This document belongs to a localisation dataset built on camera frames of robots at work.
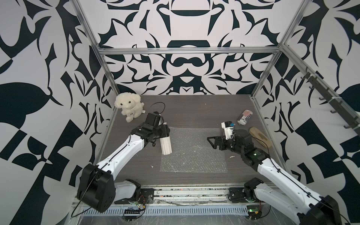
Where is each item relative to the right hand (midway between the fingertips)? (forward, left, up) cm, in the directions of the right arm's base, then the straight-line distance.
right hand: (212, 135), depth 79 cm
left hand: (+7, +27, -1) cm, 28 cm away
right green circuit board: (-34, -19, -17) cm, 42 cm away
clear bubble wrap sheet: (-3, +11, -15) cm, 19 cm away
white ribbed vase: (-3, +26, -4) cm, 27 cm away
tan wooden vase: (+5, -34, -13) cm, 37 cm away
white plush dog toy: (+23, +50, 0) cm, 55 cm away
